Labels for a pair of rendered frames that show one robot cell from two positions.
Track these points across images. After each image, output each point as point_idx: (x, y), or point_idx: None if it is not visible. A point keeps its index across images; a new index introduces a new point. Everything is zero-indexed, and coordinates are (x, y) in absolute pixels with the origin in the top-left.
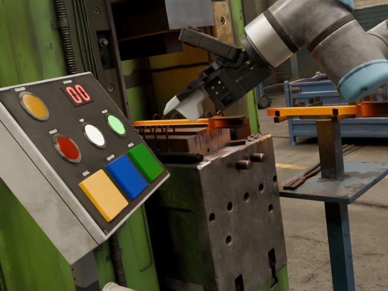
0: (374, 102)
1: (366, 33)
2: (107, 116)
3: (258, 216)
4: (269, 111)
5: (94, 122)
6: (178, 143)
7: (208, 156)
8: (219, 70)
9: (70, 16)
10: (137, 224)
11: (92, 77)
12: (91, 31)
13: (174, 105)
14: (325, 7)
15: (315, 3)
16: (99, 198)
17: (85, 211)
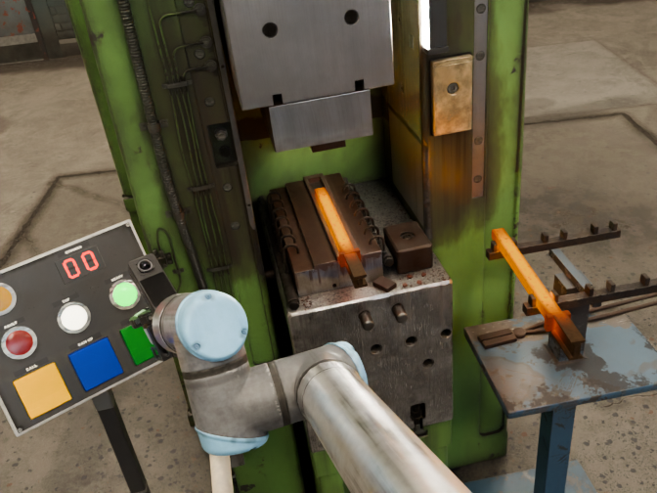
0: (563, 328)
1: (279, 370)
2: (113, 286)
3: (399, 369)
4: (493, 234)
5: (86, 298)
6: (292, 269)
7: (326, 294)
8: (149, 324)
9: (167, 113)
10: (257, 323)
11: (127, 228)
12: (198, 127)
13: None
14: (183, 351)
15: (176, 340)
16: (26, 398)
17: (6, 409)
